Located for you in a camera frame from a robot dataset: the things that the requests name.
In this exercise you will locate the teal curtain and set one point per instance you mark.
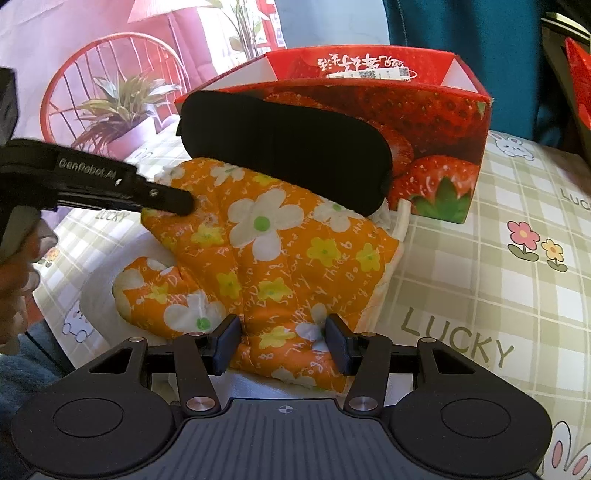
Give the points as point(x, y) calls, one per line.
point(461, 27)

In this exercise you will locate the printed wall backdrop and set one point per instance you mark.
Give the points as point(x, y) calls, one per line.
point(115, 69)

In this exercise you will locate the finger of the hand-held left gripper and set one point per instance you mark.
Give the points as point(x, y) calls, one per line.
point(166, 199)

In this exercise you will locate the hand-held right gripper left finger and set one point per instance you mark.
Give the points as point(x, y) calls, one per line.
point(226, 345)

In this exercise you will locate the person's left hand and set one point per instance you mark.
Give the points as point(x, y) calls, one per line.
point(14, 300)

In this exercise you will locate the black eye mask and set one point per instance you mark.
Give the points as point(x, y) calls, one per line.
point(286, 147)

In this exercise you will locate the person's jeans leg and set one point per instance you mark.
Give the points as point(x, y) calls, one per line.
point(27, 387)

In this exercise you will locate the white cloth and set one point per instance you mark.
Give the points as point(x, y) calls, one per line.
point(99, 295)

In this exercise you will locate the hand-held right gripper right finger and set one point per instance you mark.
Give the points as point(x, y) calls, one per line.
point(339, 345)

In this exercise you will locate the orange floral oven mitt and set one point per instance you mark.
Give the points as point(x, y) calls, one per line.
point(277, 267)

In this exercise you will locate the dark object with red packet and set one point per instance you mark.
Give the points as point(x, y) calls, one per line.
point(572, 83)

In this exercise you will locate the red strawberry print box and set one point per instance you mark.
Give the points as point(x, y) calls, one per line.
point(429, 138)

